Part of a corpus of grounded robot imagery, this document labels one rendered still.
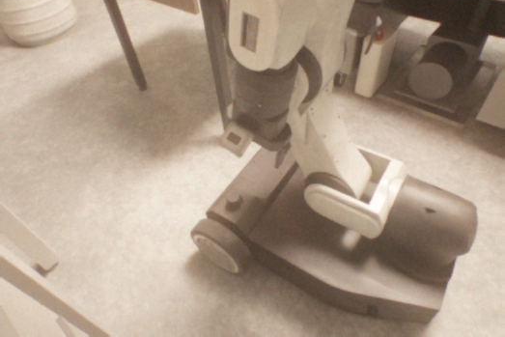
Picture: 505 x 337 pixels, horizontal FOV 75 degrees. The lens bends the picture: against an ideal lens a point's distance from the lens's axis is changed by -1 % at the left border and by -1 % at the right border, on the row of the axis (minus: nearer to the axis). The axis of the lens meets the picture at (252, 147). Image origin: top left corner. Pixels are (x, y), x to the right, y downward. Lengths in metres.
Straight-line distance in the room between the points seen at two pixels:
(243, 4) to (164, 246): 0.93
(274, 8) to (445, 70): 1.23
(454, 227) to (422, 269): 0.16
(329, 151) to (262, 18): 0.47
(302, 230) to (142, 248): 0.55
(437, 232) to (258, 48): 0.60
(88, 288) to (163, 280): 0.24
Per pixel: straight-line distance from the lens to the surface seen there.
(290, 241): 0.94
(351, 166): 0.86
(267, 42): 0.39
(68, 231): 1.37
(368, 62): 1.57
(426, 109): 1.66
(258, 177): 1.03
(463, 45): 1.72
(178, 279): 1.12
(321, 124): 0.77
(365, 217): 0.82
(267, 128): 0.52
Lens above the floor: 1.00
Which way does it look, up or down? 46 degrees down
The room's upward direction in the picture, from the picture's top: 6 degrees counter-clockwise
